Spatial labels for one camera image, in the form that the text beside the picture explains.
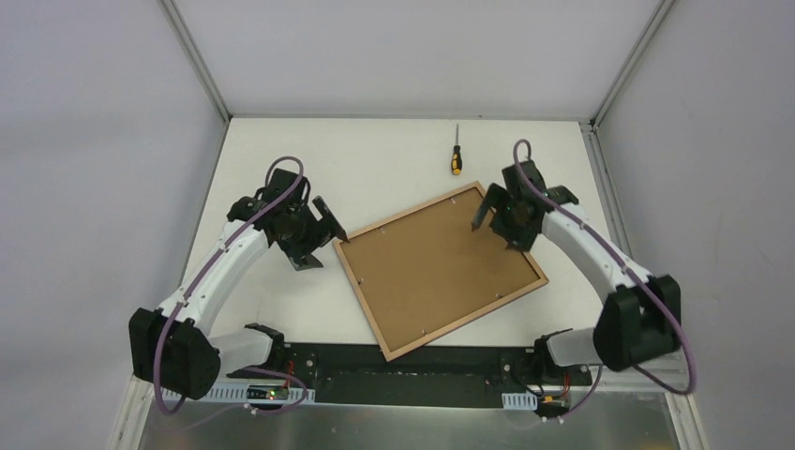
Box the yellow black screwdriver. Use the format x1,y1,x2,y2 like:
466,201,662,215
451,124,462,175

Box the wooden picture frame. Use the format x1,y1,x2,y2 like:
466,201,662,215
334,182,548,361

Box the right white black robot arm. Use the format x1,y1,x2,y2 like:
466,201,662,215
472,160,682,384

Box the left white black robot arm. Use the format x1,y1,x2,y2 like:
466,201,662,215
128,167,347,399

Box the left green circuit board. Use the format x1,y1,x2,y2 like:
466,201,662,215
247,385,290,401

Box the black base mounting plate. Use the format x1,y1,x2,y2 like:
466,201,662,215
263,342,593,409

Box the right orange connector board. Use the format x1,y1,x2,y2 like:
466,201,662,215
537,396,570,415

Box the left white slotted cable duct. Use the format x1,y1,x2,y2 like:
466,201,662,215
199,382,315,405

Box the white slotted cable duct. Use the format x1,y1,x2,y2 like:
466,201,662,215
199,382,315,405
501,392,538,412

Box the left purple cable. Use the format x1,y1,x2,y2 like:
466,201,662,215
152,156,310,416

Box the purple cable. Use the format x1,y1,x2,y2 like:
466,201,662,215
152,156,310,416
513,139,698,424

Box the right white slotted cable duct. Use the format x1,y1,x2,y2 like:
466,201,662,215
501,392,538,412

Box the aluminium rail beam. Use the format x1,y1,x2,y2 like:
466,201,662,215
131,339,692,394

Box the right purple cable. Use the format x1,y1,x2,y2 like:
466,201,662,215
513,139,698,424

